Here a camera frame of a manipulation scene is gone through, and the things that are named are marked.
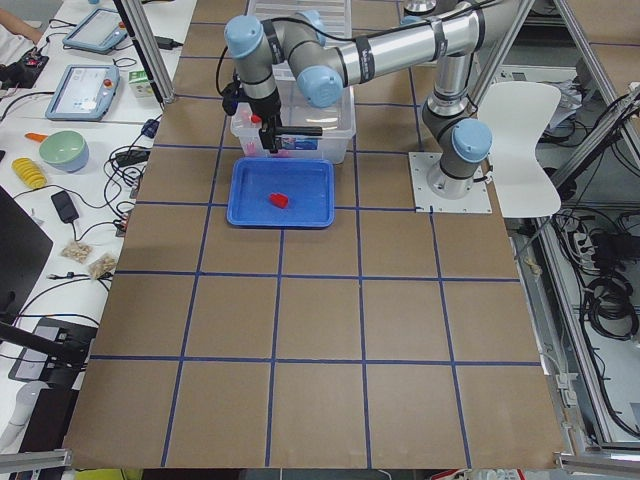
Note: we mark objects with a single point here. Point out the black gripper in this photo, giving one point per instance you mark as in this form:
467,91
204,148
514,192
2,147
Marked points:
265,108

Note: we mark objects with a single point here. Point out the clear plastic box lid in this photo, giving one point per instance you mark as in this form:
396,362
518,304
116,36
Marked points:
335,15

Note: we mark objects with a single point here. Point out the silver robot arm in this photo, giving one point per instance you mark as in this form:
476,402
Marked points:
322,73

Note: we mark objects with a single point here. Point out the clear plastic storage box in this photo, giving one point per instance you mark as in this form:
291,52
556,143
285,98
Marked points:
337,122

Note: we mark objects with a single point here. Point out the blue plastic tray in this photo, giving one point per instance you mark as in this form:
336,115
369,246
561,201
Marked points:
309,184

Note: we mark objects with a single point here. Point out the green white carton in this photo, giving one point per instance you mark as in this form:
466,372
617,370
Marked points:
139,84

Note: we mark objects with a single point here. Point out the blue teach pendant tablet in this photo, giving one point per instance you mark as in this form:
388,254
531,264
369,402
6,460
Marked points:
100,32
85,93

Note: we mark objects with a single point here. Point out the green bowl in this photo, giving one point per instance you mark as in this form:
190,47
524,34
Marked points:
67,151

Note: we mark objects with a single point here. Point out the bag of nuts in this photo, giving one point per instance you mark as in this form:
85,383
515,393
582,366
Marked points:
105,264
76,251

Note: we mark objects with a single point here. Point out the black power adapter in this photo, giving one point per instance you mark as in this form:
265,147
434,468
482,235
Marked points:
64,207

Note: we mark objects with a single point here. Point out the yellow ridged toy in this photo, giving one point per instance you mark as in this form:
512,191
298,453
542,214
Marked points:
29,173

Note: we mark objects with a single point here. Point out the white plastic chair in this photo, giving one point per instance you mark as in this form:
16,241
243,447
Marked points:
517,113

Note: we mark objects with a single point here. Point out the black box latch handle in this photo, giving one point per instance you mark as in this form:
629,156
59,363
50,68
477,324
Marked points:
299,130

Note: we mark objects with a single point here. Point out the aluminium frame post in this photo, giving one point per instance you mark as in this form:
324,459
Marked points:
139,30

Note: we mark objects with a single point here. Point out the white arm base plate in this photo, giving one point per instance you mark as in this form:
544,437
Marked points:
435,192

